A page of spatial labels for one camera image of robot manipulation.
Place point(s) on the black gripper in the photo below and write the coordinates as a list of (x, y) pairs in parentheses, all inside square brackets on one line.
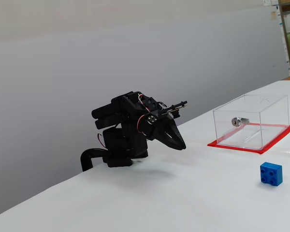
[(162, 128)]

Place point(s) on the silver cam lock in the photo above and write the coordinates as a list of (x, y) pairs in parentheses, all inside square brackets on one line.
[(239, 121)]

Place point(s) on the blue lego brick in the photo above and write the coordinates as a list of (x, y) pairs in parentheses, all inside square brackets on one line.
[(270, 174)]

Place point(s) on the yellow paper note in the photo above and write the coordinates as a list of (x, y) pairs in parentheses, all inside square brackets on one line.
[(273, 15)]

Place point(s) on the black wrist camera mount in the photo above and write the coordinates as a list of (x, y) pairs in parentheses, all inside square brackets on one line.
[(175, 108)]

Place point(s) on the transparent plastic box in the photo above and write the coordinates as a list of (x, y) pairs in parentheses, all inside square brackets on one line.
[(273, 113)]

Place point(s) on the metal shelf frame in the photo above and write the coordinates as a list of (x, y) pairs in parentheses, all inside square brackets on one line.
[(284, 36)]

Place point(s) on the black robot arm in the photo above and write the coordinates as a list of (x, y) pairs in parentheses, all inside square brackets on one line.
[(120, 135)]

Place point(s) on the black table clamp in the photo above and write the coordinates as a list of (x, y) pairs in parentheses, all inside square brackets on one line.
[(85, 157)]

